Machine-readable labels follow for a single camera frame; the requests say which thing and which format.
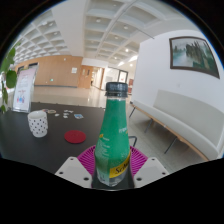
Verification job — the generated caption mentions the dark-framed landscape picture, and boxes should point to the dark-framed landscape picture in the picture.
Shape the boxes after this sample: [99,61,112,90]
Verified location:
[169,35,221,80]

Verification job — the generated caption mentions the ceiling lights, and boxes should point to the ceiling lights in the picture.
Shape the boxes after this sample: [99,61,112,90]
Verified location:
[19,16,144,64]

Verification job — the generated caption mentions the green leafy plant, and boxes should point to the green leafy plant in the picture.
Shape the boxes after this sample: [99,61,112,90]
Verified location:
[0,46,18,114]

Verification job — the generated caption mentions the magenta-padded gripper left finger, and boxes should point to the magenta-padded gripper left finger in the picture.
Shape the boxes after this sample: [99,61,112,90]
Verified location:
[54,145,101,189]

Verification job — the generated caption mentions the black metal chair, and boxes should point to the black metal chair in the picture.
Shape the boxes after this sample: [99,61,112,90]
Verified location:
[128,134,139,148]

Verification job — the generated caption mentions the green plastic drink bottle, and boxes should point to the green plastic drink bottle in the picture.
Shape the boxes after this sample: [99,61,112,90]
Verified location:
[92,81,132,188]

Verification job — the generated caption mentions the glass double door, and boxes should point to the glass double door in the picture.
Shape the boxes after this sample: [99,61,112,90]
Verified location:
[103,67,129,85]

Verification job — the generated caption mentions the flat round red coaster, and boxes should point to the flat round red coaster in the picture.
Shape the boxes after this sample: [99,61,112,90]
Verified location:
[63,129,87,145]

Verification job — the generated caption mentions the white dotted cup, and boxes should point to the white dotted cup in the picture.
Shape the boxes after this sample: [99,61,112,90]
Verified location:
[27,110,49,138]

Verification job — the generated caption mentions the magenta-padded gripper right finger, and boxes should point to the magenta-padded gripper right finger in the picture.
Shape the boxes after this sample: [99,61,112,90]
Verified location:
[129,145,170,189]

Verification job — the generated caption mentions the long white bench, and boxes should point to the long white bench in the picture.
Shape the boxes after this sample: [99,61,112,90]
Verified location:
[129,89,224,162]

